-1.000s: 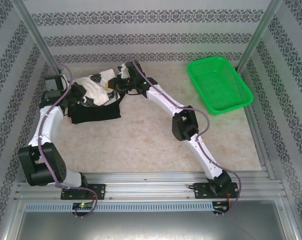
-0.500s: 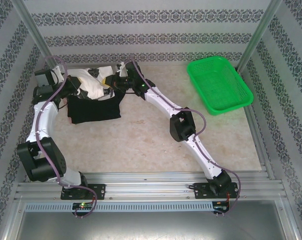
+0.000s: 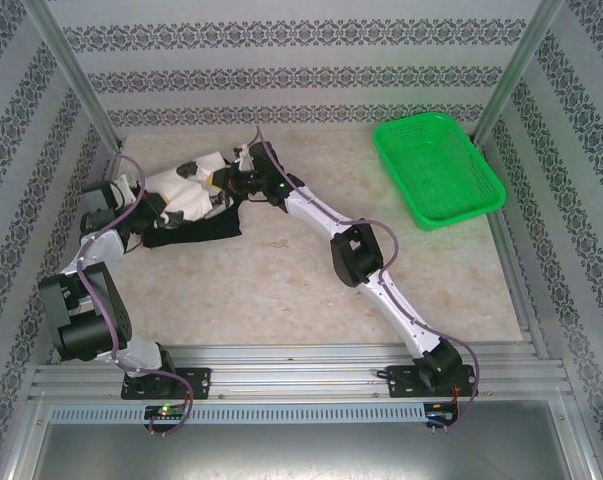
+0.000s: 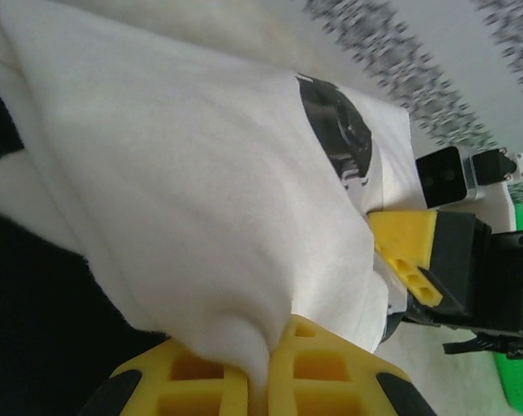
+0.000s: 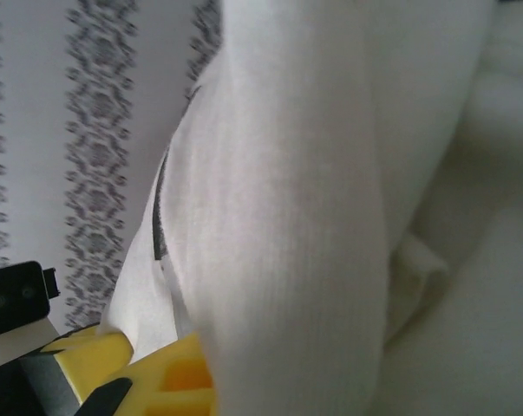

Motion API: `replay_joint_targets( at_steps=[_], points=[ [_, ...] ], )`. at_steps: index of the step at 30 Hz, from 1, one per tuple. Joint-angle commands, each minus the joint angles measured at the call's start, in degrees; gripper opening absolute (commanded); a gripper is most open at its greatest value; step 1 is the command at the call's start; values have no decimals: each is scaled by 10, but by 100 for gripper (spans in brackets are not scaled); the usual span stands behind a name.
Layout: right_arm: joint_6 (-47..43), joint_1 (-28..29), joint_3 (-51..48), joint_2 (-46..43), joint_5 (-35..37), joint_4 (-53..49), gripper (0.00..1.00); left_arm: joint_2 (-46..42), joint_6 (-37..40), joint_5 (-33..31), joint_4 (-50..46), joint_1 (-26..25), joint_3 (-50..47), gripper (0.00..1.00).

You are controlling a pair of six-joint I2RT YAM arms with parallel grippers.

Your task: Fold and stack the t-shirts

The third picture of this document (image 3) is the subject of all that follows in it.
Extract white t-shirt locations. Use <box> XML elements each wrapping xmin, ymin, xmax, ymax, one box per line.
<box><xmin>144</xmin><ymin>151</ymin><xmax>228</xmax><ymax>225</ymax></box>

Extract black t-shirt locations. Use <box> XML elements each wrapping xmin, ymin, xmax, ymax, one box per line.
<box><xmin>141</xmin><ymin>192</ymin><xmax>244</xmax><ymax>250</ymax></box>

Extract green plastic mesh basket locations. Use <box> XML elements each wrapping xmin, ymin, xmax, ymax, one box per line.
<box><xmin>373</xmin><ymin>112</ymin><xmax>507</xmax><ymax>232</ymax></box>

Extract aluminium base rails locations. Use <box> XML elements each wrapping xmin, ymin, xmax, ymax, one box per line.
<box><xmin>28</xmin><ymin>342</ymin><xmax>577</xmax><ymax>402</ymax></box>

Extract grey metal front panel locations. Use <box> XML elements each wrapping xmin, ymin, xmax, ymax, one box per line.
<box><xmin>10</xmin><ymin>400</ymin><xmax>598</xmax><ymax>480</ymax></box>

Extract aluminium side rail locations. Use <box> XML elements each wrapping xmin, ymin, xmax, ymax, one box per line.
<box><xmin>48</xmin><ymin>142</ymin><xmax>127</xmax><ymax>366</ymax></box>

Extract aluminium corner post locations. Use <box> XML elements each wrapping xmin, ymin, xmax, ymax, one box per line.
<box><xmin>469</xmin><ymin>0</ymin><xmax>566</xmax><ymax>147</ymax></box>
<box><xmin>23</xmin><ymin>0</ymin><xmax>126</xmax><ymax>152</ymax></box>

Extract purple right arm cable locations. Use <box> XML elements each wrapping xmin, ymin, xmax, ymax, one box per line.
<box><xmin>253</xmin><ymin>125</ymin><xmax>482</xmax><ymax>434</ymax></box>

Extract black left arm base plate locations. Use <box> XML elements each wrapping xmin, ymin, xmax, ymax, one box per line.
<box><xmin>122</xmin><ymin>367</ymin><xmax>213</xmax><ymax>401</ymax></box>

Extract perforated grey cable duct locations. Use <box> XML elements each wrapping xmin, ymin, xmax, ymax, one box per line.
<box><xmin>48</xmin><ymin>403</ymin><xmax>427</xmax><ymax>424</ymax></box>

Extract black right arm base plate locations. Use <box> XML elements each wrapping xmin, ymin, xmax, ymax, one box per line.
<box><xmin>385</xmin><ymin>364</ymin><xmax>478</xmax><ymax>400</ymax></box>

